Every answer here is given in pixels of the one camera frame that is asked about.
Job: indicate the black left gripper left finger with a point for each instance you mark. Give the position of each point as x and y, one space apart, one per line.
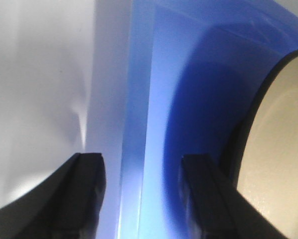
66 205

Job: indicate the blue plastic tray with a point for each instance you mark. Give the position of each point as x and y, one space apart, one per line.
172 77

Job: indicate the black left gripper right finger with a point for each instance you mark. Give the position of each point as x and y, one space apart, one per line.
214 209

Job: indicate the beige plate with black rim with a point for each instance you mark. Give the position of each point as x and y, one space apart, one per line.
260 158

